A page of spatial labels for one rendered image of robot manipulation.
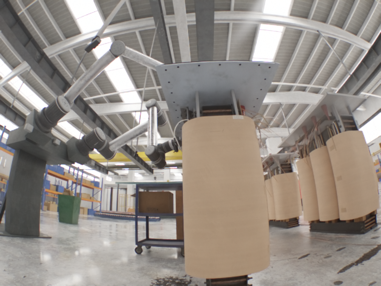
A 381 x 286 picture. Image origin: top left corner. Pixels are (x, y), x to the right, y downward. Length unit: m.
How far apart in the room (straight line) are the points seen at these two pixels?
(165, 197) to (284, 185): 2.45
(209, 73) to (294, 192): 3.15
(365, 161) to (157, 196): 2.52
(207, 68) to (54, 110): 1.42
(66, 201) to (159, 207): 3.55
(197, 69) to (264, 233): 1.00
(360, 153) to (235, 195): 1.70
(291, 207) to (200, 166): 3.04
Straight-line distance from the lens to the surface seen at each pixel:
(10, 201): 2.55
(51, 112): 1.84
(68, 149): 2.38
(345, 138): 2.15
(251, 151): 0.95
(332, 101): 2.29
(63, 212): 5.32
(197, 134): 0.95
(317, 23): 13.57
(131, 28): 9.94
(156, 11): 6.84
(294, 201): 3.78
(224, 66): 1.09
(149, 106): 2.03
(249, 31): 11.82
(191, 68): 1.08
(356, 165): 2.12
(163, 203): 2.16
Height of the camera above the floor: 0.56
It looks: 23 degrees up
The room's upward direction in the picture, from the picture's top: 2 degrees counter-clockwise
